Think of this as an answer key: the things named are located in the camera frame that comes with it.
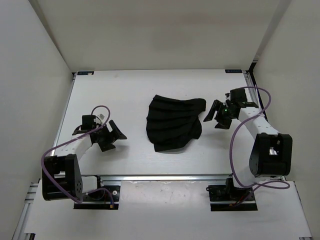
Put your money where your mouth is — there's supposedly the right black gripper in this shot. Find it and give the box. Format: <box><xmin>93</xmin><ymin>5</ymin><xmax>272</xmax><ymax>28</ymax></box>
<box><xmin>203</xmin><ymin>99</ymin><xmax>236</xmax><ymax>130</ymax></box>

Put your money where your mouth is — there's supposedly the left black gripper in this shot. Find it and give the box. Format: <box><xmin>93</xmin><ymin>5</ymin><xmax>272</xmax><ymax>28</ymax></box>
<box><xmin>94</xmin><ymin>120</ymin><xmax>126</xmax><ymax>152</ymax></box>

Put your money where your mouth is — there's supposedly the black pleated skirt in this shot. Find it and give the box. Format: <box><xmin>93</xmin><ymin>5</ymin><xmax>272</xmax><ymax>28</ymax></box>
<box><xmin>146</xmin><ymin>95</ymin><xmax>206</xmax><ymax>152</ymax></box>

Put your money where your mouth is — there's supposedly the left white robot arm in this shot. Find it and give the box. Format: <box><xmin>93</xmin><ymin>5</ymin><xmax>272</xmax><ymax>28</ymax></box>
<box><xmin>41</xmin><ymin>115</ymin><xmax>127</xmax><ymax>203</ymax></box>

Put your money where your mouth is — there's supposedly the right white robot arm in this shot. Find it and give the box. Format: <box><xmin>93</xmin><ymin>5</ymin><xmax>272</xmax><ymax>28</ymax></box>
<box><xmin>204</xmin><ymin>99</ymin><xmax>293</xmax><ymax>205</ymax></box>

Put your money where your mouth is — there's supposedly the right blue table label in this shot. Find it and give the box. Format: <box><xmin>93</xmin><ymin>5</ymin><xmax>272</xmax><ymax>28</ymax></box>
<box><xmin>225</xmin><ymin>69</ymin><xmax>243</xmax><ymax>74</ymax></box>

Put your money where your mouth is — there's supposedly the blue table label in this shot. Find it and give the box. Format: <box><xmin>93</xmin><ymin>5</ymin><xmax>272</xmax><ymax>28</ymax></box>
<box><xmin>225</xmin><ymin>69</ymin><xmax>243</xmax><ymax>74</ymax></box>
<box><xmin>77</xmin><ymin>71</ymin><xmax>94</xmax><ymax>76</ymax></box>

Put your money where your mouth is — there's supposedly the left blue table label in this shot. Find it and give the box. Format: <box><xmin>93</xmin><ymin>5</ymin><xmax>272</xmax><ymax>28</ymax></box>
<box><xmin>77</xmin><ymin>71</ymin><xmax>94</xmax><ymax>76</ymax></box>

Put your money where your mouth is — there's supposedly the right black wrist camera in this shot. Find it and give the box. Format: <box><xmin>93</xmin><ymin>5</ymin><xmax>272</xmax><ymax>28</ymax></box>
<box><xmin>225</xmin><ymin>88</ymin><xmax>258</xmax><ymax>108</ymax></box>

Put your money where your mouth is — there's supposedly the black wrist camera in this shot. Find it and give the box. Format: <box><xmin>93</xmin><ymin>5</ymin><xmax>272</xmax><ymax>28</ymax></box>
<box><xmin>225</xmin><ymin>88</ymin><xmax>258</xmax><ymax>108</ymax></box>
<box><xmin>72</xmin><ymin>115</ymin><xmax>103</xmax><ymax>136</ymax></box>

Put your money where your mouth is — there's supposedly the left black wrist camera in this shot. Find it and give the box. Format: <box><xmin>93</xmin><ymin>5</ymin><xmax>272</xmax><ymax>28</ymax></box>
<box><xmin>72</xmin><ymin>115</ymin><xmax>103</xmax><ymax>136</ymax></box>

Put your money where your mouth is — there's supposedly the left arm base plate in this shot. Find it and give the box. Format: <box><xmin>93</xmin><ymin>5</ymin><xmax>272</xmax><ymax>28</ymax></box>
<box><xmin>73</xmin><ymin>175</ymin><xmax>121</xmax><ymax>210</ymax></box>

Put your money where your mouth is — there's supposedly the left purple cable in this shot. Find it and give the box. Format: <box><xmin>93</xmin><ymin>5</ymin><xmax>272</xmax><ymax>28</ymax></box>
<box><xmin>41</xmin><ymin>104</ymin><xmax>116</xmax><ymax>204</ymax></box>

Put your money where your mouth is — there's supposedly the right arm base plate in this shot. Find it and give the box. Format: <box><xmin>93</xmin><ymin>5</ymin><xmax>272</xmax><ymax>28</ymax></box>
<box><xmin>205</xmin><ymin>178</ymin><xmax>258</xmax><ymax>212</ymax></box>

